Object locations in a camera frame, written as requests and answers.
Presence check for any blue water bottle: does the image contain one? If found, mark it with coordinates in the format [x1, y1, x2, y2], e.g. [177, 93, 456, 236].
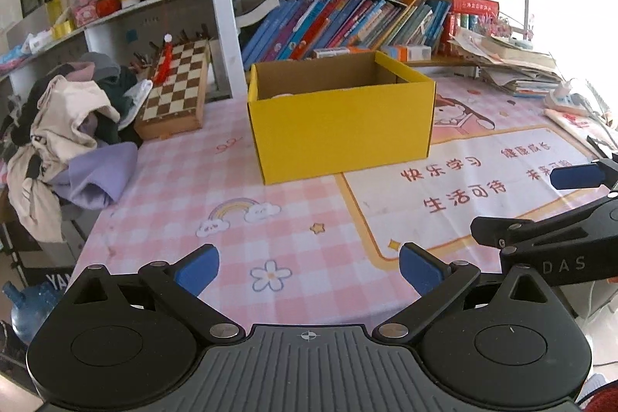
[2, 281, 66, 345]

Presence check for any long orange white carton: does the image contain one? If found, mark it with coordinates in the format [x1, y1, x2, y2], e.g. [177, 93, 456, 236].
[311, 46, 368, 59]

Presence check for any pile of clothes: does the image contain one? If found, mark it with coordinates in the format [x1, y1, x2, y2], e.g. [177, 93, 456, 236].
[0, 51, 153, 244]

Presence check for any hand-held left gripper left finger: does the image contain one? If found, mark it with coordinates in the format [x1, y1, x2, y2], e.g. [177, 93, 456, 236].
[65, 244, 245, 341]

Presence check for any row of books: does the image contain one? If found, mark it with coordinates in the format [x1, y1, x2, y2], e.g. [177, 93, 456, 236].
[241, 0, 452, 63]

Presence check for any white power strip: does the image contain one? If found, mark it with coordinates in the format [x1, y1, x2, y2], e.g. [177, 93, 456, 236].
[543, 79, 598, 116]

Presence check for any white shelf post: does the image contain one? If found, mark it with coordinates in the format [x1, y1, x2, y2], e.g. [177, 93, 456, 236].
[203, 0, 249, 101]

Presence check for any pink booklet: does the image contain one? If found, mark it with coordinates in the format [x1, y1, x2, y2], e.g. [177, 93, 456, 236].
[545, 108, 618, 152]

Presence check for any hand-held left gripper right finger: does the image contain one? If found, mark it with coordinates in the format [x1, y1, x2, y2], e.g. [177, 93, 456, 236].
[373, 242, 557, 341]

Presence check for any person's red clothing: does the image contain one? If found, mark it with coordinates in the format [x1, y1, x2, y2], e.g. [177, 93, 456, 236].
[577, 376, 618, 412]

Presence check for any wooden chessboard box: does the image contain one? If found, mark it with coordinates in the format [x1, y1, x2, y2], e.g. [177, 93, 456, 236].
[132, 38, 212, 141]

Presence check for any yellow cardboard box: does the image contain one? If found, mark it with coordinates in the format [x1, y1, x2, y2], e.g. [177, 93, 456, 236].
[247, 50, 436, 186]

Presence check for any red tassel ornament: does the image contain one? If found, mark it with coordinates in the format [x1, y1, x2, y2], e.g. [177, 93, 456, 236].
[152, 34, 175, 85]

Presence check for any pink tissue pack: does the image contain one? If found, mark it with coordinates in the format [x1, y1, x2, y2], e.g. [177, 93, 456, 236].
[71, 0, 100, 27]

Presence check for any purple cloth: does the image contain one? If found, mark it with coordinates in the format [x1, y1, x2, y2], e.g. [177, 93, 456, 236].
[51, 142, 139, 209]

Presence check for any red box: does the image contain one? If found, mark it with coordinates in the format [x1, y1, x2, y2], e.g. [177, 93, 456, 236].
[449, 0, 500, 56]

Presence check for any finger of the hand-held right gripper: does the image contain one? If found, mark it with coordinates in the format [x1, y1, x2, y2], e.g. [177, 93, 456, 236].
[470, 196, 618, 249]
[550, 158, 618, 190]

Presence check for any stack of papers and books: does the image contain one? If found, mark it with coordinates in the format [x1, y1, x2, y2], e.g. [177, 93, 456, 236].
[449, 28, 563, 99]

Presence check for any pink checked desktop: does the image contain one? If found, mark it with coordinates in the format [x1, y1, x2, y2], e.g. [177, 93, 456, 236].
[72, 74, 618, 326]

